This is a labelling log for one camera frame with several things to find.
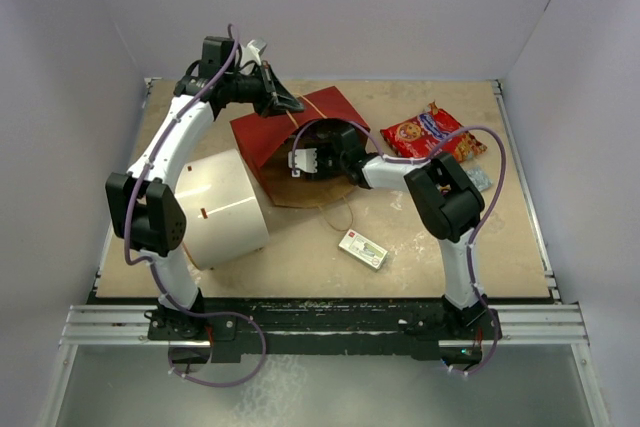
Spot red brown paper bag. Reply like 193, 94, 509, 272
231, 86, 371, 210

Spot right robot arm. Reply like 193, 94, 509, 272
288, 125, 486, 338

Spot red cookie snack bag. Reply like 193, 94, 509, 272
380, 102, 487, 162

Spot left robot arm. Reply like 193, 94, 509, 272
105, 34, 304, 339

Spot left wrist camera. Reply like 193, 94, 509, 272
239, 38, 267, 70

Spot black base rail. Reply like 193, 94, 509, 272
80, 298, 553, 364

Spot silver foil packet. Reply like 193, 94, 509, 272
466, 166, 493, 192

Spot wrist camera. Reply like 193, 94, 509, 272
287, 148, 318, 178
239, 38, 267, 70

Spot small white green box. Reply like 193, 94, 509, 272
338, 229, 388, 271

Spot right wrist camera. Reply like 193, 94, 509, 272
287, 148, 318, 178

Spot white cylindrical container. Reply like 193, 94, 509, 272
175, 149, 269, 270

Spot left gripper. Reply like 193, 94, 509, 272
224, 62, 304, 120

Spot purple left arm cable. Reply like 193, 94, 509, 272
122, 22, 266, 388

